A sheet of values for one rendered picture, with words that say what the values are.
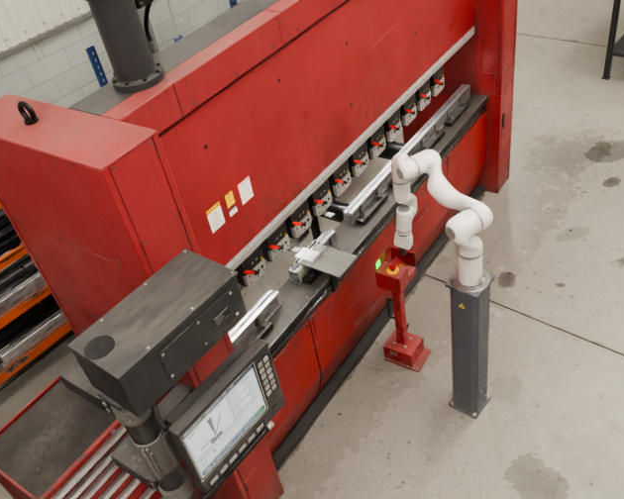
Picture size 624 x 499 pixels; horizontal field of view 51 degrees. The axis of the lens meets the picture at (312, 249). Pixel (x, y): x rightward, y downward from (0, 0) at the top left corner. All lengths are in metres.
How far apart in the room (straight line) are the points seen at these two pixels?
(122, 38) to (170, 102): 0.27
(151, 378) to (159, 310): 0.21
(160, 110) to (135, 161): 0.36
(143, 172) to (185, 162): 0.45
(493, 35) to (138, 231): 3.29
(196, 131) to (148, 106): 0.29
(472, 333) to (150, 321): 1.90
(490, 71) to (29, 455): 3.81
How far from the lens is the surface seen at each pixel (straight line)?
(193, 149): 2.65
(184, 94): 2.55
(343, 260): 3.46
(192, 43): 2.82
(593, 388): 4.20
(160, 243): 2.34
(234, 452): 2.45
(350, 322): 3.95
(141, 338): 1.98
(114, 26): 2.45
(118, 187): 2.15
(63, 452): 3.14
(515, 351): 4.31
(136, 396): 1.99
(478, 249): 3.11
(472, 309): 3.31
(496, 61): 4.96
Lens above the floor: 3.28
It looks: 40 degrees down
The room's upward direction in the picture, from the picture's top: 12 degrees counter-clockwise
